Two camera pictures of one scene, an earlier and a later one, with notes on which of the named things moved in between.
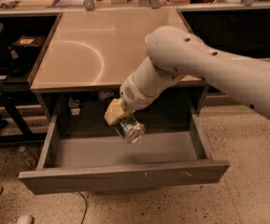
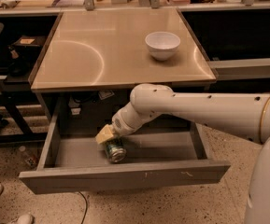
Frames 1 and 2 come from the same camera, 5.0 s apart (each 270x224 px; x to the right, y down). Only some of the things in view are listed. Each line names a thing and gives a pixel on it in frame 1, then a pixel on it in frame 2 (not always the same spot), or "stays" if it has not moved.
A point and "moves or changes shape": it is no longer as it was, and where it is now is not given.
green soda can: (130, 129) moves or changes shape
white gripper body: (132, 92) to (120, 125)
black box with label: (27, 42) stays
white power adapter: (75, 107) stays
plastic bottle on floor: (29, 160) stays
